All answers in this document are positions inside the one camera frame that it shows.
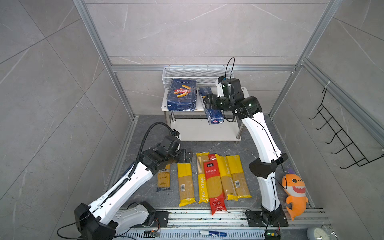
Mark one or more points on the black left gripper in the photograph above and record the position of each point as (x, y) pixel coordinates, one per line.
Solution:
(183, 158)

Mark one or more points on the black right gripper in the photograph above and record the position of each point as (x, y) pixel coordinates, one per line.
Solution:
(213, 105)

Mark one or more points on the blue Barilla spaghetti bag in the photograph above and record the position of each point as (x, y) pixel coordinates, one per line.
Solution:
(214, 117)

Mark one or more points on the blue Barilla pasta box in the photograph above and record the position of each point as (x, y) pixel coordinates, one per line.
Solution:
(182, 96)

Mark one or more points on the red spaghetti bag with window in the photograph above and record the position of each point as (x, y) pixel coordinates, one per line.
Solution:
(214, 187)

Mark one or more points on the red label spaghetti bag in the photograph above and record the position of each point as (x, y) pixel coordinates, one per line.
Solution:
(212, 157)

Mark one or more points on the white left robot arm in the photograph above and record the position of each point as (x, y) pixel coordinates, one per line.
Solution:
(103, 219)

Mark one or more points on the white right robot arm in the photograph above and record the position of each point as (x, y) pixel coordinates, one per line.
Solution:
(250, 112)

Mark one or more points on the white two-tier shelf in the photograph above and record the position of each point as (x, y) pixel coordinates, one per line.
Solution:
(195, 127)

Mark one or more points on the yellow Pastatime spaghetti bag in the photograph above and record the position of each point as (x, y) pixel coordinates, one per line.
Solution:
(203, 192)

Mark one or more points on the blue white marker pen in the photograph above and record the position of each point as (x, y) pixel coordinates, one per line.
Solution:
(213, 234)

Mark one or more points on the orange shark plush toy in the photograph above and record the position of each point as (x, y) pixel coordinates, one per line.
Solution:
(295, 188)

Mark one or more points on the white alarm clock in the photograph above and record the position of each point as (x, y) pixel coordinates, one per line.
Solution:
(321, 233)

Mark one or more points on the white wire mesh basket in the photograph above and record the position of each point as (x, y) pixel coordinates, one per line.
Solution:
(205, 76)

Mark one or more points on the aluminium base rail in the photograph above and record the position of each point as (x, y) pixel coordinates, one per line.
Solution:
(239, 224)

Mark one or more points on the black wire hook rack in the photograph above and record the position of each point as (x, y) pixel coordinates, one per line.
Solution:
(339, 133)

